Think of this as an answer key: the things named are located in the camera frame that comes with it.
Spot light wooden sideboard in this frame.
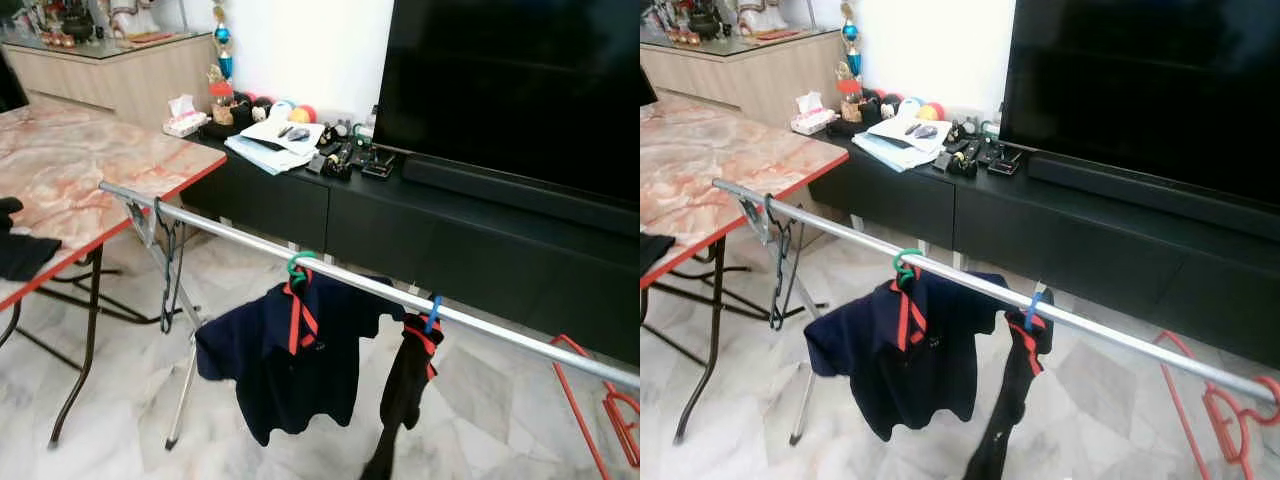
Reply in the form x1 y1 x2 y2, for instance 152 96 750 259
0 30 219 129
640 25 851 126

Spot black television console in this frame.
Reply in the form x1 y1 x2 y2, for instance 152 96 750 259
808 125 1280 369
180 130 641 366

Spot black round pot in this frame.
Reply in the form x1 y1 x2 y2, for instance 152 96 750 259
58 3 96 43
690 3 726 41

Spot silver clothes drying rack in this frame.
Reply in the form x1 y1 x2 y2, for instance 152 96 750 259
712 178 1280 448
98 180 641 451

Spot stack of white papers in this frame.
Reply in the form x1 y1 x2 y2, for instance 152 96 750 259
852 113 953 173
225 118 326 176

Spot marble top folding table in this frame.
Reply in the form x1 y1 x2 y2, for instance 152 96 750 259
640 95 851 446
0 103 229 449

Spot green plastic hanger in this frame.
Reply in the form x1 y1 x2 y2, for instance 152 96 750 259
893 247 926 289
286 250 319 291

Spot black wire hanger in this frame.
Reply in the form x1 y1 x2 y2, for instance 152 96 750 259
763 193 803 333
153 195 188 333

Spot blue gold trophy ornament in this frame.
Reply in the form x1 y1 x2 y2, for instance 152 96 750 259
205 0 236 96
838 0 866 96

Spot black flat television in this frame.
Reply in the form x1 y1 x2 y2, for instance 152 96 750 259
372 0 641 206
1000 0 1280 206

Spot black shirt red collar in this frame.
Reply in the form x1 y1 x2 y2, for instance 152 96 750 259
360 312 446 480
965 290 1056 480

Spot black jacket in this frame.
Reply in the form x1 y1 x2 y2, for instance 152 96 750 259
640 232 676 276
0 197 63 283

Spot red lidded jar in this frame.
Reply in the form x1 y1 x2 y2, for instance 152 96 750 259
838 78 866 123
208 82 236 126

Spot red plastic hanger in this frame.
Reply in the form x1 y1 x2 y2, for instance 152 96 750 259
548 333 641 480
1153 330 1280 480

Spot black soundbar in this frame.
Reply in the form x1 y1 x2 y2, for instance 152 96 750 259
1025 150 1280 216
400 155 641 236

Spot navy polo shirt red stripes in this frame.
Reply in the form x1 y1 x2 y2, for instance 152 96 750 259
803 268 1011 443
194 268 409 448

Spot white porcelain figurine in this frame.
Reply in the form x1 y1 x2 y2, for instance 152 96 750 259
738 0 791 36
108 0 161 39

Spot pink tissue box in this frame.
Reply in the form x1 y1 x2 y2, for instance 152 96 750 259
163 95 211 138
790 92 839 136

